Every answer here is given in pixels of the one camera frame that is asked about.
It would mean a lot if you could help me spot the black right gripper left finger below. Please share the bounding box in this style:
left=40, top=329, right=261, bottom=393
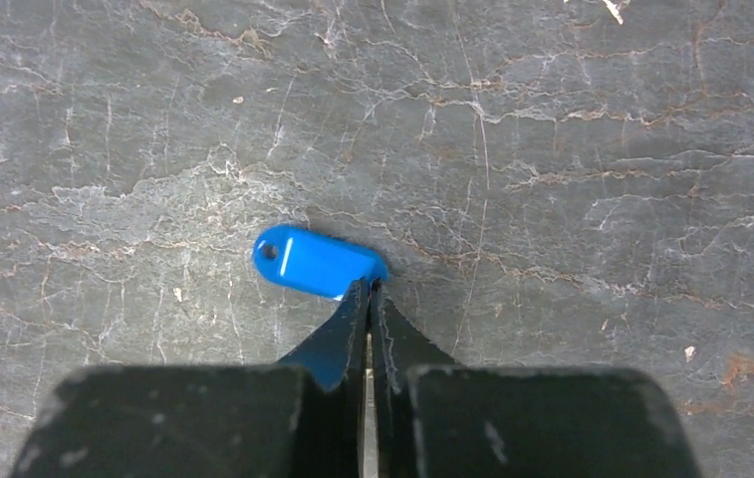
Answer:
left=12, top=279, right=370, bottom=477

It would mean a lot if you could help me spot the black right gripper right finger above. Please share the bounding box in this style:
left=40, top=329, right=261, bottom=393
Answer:
left=370, top=285, right=701, bottom=477

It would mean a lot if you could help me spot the blue tag key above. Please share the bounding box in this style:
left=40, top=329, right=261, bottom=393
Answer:
left=253, top=225, right=389, bottom=301

